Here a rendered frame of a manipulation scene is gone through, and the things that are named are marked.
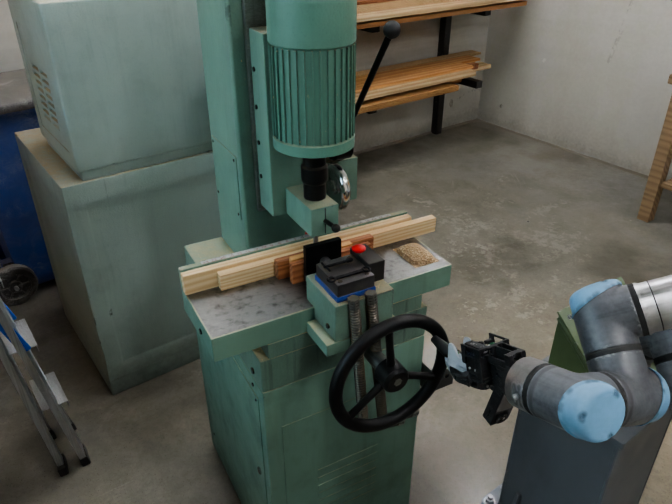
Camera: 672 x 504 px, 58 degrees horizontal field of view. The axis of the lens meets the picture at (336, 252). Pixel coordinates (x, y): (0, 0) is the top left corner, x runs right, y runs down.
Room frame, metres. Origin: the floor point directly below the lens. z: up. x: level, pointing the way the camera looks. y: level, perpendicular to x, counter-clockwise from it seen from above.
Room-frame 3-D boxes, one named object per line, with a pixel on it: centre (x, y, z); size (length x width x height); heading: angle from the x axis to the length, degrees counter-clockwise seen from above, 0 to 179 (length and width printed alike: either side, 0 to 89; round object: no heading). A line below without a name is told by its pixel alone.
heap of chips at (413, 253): (1.28, -0.20, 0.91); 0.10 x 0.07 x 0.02; 28
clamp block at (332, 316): (1.07, -0.03, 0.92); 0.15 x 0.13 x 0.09; 118
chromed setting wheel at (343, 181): (1.42, 0.00, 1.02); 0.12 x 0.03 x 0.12; 28
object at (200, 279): (1.26, 0.07, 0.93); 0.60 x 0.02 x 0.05; 118
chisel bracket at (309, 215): (1.27, 0.06, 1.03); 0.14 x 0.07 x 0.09; 28
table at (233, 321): (1.14, 0.01, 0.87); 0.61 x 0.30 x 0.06; 118
